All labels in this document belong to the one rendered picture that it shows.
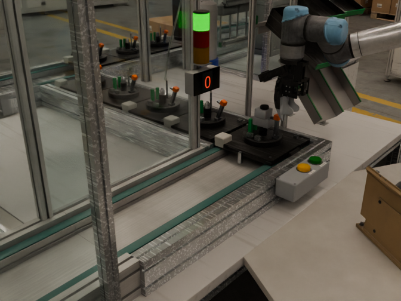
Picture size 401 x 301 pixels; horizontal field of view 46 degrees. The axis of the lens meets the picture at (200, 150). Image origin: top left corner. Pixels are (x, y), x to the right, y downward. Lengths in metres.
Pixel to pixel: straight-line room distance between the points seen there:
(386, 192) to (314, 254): 0.25
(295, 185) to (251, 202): 0.14
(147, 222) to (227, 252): 0.23
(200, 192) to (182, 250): 0.29
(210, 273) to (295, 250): 0.25
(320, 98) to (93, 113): 1.20
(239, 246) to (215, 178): 0.29
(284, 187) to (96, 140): 0.74
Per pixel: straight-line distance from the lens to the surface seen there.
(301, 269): 1.26
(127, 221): 1.32
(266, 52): 2.63
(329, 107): 1.87
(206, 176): 1.52
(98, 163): 0.85
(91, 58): 0.79
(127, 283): 1.11
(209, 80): 1.50
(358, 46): 1.52
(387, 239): 1.34
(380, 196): 1.33
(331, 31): 1.42
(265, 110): 1.60
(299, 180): 1.44
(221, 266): 1.24
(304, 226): 1.41
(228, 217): 1.30
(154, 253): 1.12
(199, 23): 1.44
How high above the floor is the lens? 1.64
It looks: 25 degrees down
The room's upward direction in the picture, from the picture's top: straight up
